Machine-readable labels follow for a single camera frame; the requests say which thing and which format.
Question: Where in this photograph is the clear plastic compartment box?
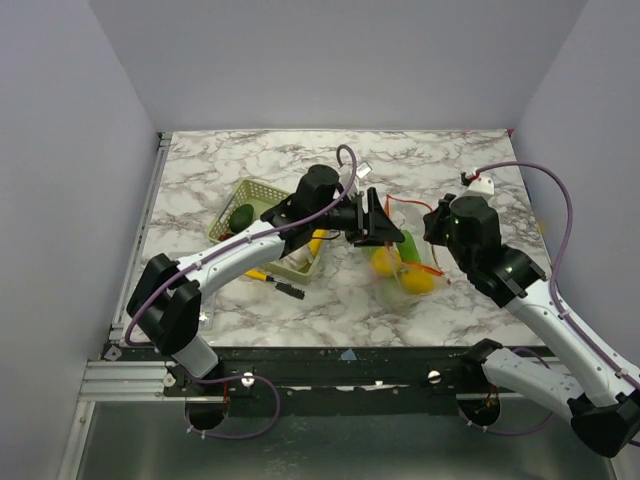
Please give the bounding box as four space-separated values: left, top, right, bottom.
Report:
199 293 216 331

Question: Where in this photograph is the yellow pear toy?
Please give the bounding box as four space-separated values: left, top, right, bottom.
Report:
370 247 403 278

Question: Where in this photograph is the pale green perforated basket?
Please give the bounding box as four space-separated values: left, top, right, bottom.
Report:
207 178 331 287

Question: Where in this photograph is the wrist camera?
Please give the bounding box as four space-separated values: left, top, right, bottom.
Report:
460 171 495 201
340 161 372 198

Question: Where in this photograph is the aluminium frame rail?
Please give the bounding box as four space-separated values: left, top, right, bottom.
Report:
78 361 167 402

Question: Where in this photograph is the dark green avocado toy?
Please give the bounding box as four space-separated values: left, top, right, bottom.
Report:
228 203 254 234

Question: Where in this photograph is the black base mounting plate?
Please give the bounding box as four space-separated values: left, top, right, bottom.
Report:
104 346 507 419

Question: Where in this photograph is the yellow corn toy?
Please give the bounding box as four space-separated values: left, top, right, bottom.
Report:
307 229 328 257

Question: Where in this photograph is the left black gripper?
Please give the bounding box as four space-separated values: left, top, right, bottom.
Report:
312 187 404 248

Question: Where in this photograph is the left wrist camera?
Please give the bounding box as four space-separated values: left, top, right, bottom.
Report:
340 161 372 198

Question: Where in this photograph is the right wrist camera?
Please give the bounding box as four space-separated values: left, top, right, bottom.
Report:
460 171 495 201

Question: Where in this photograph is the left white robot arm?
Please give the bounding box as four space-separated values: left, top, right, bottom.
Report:
126 165 404 395

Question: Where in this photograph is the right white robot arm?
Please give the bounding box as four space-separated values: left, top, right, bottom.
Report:
423 194 639 458

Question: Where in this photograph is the clear zip top bag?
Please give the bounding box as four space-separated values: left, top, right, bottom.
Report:
364 195 450 312

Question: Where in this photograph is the yellow handled black brush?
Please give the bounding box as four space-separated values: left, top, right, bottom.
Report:
245 269 305 300

